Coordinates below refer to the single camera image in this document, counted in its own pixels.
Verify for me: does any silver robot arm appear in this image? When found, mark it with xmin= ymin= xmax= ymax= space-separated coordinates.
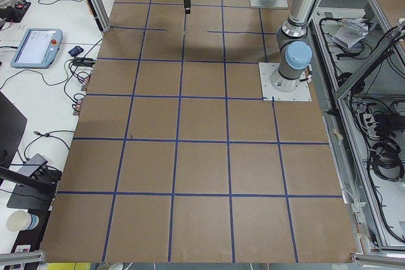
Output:
xmin=271 ymin=0 xmax=320 ymax=92

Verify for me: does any small dark blue pouch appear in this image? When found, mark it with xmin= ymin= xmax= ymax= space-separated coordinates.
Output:
xmin=68 ymin=46 xmax=84 ymax=57

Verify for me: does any near blue teach pendant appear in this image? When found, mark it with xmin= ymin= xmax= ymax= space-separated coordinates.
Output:
xmin=10 ymin=28 xmax=63 ymax=69

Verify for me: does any crumpled white paper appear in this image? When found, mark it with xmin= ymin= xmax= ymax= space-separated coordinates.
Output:
xmin=332 ymin=17 xmax=368 ymax=50

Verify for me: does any grey usb hub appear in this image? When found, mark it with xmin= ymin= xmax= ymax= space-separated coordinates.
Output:
xmin=18 ymin=154 xmax=47 ymax=176

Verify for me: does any black monitor stand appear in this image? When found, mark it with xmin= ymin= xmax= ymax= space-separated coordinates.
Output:
xmin=1 ymin=94 xmax=62 ymax=211

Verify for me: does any white paper cup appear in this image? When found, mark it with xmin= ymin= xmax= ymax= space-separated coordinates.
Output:
xmin=6 ymin=210 xmax=39 ymax=232

